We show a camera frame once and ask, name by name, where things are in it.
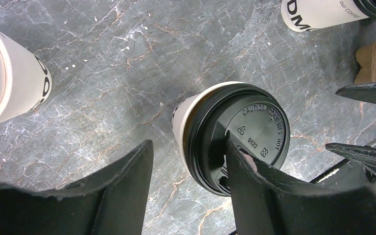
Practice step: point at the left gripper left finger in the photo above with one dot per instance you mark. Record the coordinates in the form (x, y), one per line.
(110, 201)

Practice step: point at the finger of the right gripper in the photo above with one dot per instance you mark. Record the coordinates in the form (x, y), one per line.
(363, 155)
(361, 92)

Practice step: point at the stack of white paper cups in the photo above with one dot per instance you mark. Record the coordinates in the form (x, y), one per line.
(25, 81)

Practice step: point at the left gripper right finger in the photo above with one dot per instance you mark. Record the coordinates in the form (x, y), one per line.
(267, 201)

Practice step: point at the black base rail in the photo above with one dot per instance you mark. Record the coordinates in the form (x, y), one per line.
(344, 174)

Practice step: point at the white paper coffee cup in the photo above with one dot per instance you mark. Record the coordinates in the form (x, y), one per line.
(308, 15)

